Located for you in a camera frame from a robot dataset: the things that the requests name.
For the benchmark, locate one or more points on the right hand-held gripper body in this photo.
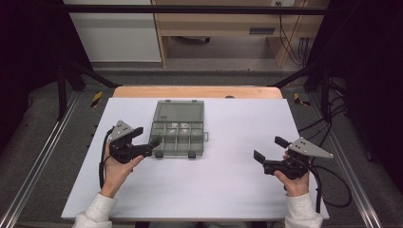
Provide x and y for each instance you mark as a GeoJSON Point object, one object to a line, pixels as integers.
{"type": "Point", "coordinates": [290, 166]}

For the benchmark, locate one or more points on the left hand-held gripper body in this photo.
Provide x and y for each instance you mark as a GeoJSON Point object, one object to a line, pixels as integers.
{"type": "Point", "coordinates": [125, 152]}

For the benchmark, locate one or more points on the grey clear compartment organizer box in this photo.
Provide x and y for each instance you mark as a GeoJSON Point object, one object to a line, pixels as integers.
{"type": "Point", "coordinates": [180, 133]}

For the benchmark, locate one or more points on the person's right hand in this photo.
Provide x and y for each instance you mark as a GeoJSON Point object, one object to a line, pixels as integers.
{"type": "Point", "coordinates": [294, 186]}

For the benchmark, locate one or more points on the person's left hand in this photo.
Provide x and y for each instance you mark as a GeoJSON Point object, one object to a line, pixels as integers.
{"type": "Point", "coordinates": [117, 177]}

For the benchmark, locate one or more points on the yellow black floor tape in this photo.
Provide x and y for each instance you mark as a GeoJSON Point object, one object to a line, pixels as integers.
{"type": "Point", "coordinates": [297, 99]}
{"type": "Point", "coordinates": [96, 99]}

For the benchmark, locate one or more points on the white table board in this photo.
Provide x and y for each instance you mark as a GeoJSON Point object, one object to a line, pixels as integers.
{"type": "Point", "coordinates": [221, 183]}

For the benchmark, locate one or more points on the wooden table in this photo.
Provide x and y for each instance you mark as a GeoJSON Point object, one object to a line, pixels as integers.
{"type": "Point", "coordinates": [190, 91]}

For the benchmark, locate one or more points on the white cabinet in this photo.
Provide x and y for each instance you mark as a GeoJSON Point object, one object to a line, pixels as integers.
{"type": "Point", "coordinates": [117, 38]}

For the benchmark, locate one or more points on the black curtain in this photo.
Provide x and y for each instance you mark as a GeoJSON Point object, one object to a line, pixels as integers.
{"type": "Point", "coordinates": [28, 63]}
{"type": "Point", "coordinates": [374, 79]}

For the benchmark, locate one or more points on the light wooden desk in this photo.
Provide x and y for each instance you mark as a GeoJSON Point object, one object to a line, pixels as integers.
{"type": "Point", "coordinates": [221, 22]}

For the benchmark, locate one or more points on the aluminium floor rail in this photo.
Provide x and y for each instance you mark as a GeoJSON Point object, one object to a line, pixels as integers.
{"type": "Point", "coordinates": [41, 158]}
{"type": "Point", "coordinates": [351, 177]}

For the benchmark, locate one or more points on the black metal frame stand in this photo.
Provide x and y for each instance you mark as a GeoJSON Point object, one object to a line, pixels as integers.
{"type": "Point", "coordinates": [62, 95]}
{"type": "Point", "coordinates": [324, 95]}

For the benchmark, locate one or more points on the black horizontal frame bar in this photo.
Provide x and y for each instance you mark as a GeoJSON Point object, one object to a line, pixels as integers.
{"type": "Point", "coordinates": [190, 9]}

